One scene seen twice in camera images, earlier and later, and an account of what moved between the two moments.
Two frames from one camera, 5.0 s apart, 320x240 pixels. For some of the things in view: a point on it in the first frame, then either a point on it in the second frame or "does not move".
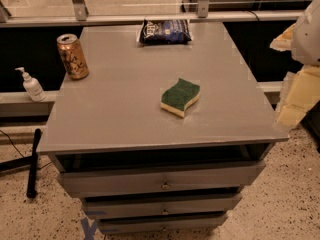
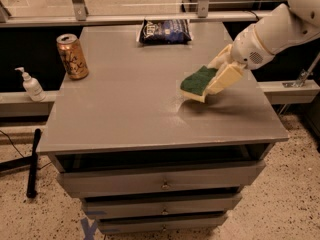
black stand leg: [30, 162] does not move
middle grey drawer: [167, 204] does not move
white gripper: [308, 39] -> [246, 48]
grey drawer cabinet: [139, 167] does not move
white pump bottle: [32, 85] does not move
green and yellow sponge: [176, 99] -> [195, 84]
